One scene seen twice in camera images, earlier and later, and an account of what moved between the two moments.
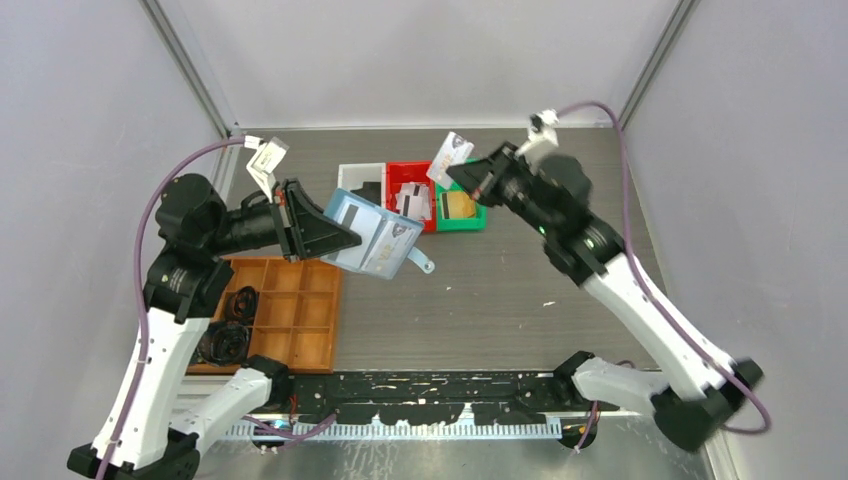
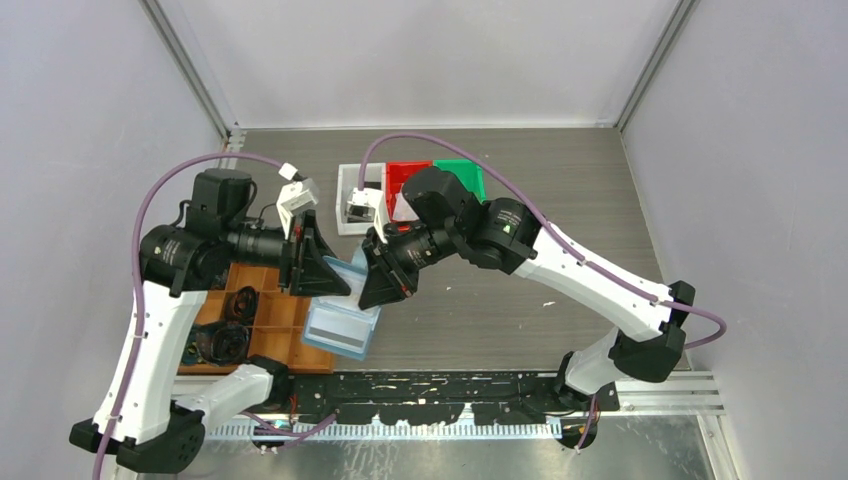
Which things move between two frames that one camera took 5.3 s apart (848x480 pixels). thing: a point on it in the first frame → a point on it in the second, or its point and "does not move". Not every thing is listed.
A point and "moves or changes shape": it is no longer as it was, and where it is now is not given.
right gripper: (491, 169) → (387, 279)
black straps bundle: (226, 343) does not move
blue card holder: (387, 237) moves or changes shape
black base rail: (423, 399) does not move
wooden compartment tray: (298, 313) does not move
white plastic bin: (354, 176) does not move
